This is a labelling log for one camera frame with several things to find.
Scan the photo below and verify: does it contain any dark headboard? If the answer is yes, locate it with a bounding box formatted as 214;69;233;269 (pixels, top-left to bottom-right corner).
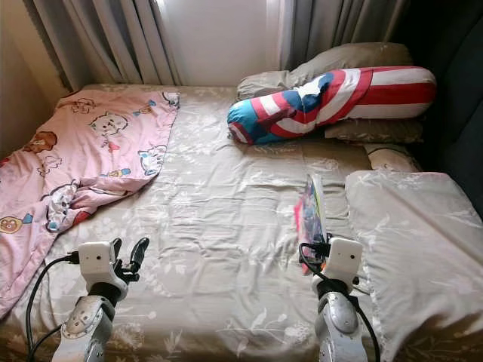
392;0;483;198

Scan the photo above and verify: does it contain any beige pillow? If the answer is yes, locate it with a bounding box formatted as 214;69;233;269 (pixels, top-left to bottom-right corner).
325;118;423;144
236;41;414;100

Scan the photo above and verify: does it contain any bed with beige floral sheet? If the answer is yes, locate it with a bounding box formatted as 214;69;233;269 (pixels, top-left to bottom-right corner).
0;81;483;362

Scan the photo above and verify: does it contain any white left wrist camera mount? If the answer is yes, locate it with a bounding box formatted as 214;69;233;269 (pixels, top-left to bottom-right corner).
78;241;118;286

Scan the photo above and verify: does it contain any grey curtain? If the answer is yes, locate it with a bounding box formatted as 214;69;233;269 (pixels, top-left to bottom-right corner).
24;0;182;90
279;0;405;72

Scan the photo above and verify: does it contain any colourful comic book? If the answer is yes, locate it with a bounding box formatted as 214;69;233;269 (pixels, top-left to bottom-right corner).
294;173;330;261

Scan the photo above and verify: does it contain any small white floral pillow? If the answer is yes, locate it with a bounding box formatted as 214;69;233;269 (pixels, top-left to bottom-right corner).
364;143;422;174

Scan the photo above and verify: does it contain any red white blue bolster pillow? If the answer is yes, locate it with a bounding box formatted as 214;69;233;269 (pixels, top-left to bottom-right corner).
226;66;437;146

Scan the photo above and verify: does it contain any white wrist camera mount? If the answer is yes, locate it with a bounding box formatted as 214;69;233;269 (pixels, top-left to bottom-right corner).
325;237;363;281
78;241;118;286

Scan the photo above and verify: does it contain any pink cartoon print blanket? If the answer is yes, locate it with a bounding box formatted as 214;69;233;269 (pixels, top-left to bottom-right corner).
0;89;180;318

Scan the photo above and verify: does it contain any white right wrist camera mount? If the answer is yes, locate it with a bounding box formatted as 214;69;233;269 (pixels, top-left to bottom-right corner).
325;237;363;281

